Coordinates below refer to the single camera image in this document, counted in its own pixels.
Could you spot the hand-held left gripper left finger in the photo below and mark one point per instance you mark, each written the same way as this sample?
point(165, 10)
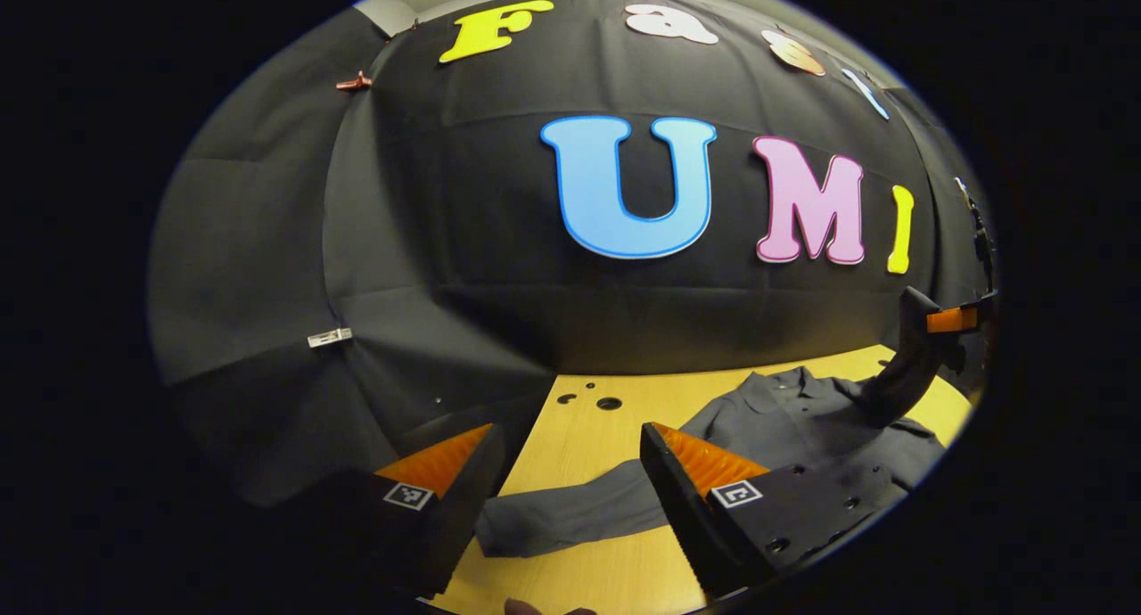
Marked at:
point(463, 508)

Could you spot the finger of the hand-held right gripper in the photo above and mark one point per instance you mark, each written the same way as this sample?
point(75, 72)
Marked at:
point(909, 356)

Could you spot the white clip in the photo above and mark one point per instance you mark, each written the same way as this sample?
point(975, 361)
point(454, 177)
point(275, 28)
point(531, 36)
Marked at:
point(329, 337)

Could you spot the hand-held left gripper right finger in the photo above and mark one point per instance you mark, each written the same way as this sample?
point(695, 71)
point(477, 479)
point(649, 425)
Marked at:
point(682, 508)

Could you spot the black backdrop cloth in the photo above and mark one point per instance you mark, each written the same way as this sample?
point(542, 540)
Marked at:
point(446, 196)

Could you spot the red clip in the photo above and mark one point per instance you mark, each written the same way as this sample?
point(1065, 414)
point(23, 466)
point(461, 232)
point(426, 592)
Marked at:
point(354, 83)

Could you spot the grey polo shirt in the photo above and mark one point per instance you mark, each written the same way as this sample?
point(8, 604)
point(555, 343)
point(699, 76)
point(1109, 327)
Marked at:
point(579, 508)

